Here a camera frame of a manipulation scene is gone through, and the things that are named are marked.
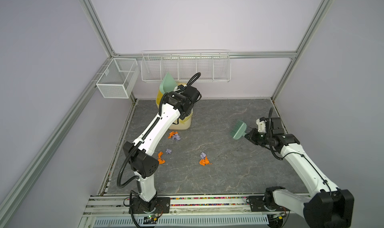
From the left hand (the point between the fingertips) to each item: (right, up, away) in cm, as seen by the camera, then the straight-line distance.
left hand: (163, 105), depth 73 cm
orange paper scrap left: (-5, -32, +15) cm, 36 cm away
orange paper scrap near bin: (0, -18, +26) cm, 31 cm away
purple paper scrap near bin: (+3, -19, +23) cm, 30 cm away
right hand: (+44, -17, +8) cm, 48 cm away
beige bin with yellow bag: (+6, -11, +18) cm, 22 cm away
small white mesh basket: (-37, +19, +26) cm, 49 cm away
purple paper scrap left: (-1, -27, +18) cm, 33 cm away
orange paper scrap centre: (+21, -33, +14) cm, 41 cm away
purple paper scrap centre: (+20, -30, +16) cm, 39 cm away
